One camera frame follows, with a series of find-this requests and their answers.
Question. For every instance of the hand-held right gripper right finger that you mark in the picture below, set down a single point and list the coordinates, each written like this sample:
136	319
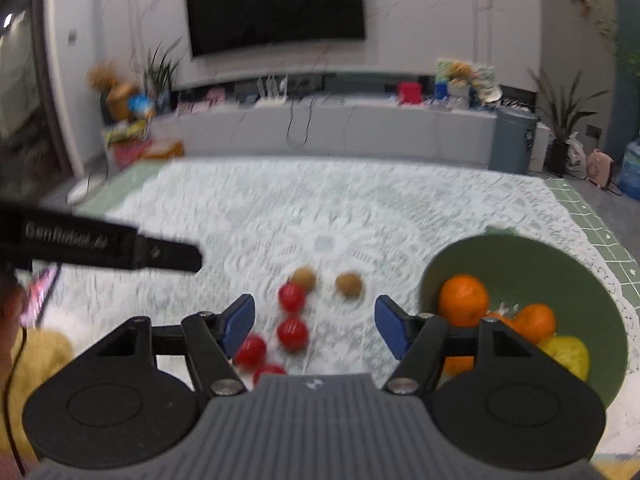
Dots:
392	327

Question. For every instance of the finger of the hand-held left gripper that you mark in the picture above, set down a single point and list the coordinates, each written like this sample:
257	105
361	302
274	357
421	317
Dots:
170	257

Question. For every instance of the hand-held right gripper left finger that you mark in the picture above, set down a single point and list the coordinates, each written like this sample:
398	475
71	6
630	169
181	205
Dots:
239	325

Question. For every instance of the red cherry tomato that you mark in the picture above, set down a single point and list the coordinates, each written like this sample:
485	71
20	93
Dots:
291	296
269	372
250	351
292	334

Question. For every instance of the brown longan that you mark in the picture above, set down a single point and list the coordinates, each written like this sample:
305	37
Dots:
348	285
304	277

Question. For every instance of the green colander bowl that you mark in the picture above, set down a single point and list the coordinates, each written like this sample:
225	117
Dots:
525	270

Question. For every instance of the yellow-green pear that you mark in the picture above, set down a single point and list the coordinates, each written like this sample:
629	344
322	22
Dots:
567	357

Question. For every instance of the person's left forearm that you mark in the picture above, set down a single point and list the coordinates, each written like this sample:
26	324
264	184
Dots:
10	305

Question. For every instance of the orange cardboard box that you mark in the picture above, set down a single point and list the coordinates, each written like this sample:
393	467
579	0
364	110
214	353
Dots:
167	149

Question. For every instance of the pink box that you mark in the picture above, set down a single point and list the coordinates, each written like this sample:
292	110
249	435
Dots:
130	154

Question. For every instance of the white lace tablecloth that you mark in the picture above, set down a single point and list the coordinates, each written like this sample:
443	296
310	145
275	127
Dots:
300	210

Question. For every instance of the gold vase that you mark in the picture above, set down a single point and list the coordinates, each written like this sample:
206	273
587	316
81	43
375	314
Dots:
122	102

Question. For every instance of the blue snack bag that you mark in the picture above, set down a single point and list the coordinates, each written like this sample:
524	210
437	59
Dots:
141	106

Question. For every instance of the dried yellow flowers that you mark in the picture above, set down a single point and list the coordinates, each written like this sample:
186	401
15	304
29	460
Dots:
102	75

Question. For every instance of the green plant in glass vase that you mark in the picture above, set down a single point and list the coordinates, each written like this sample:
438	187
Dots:
162	80

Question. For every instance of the white router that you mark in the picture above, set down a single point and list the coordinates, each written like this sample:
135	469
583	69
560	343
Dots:
272	97

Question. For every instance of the white marble television console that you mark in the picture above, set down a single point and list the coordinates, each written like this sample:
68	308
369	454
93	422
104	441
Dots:
375	130

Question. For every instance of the grey trash bin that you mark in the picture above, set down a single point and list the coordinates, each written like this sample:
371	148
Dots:
512	140

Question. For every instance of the green checked table mat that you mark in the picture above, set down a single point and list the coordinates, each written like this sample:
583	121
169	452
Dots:
590	215

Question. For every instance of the red box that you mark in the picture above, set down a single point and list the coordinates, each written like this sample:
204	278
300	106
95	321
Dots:
410	93

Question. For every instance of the white pot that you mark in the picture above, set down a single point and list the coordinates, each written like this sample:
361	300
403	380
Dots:
458	95

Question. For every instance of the white plastic bag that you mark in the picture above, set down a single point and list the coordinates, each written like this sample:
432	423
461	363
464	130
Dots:
575	157

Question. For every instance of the pink heater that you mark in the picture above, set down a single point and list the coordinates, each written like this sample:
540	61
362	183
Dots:
600	167

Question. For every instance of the brown teddy bear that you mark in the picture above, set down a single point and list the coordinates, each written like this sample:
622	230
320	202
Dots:
461	72

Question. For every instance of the long-leaf plant in black pot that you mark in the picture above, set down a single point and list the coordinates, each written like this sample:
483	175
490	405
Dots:
562	125

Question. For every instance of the blue water bottle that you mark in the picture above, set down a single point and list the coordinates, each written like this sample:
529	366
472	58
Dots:
631	167

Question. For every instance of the black wall television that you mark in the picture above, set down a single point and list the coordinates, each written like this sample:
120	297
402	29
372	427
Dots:
275	5

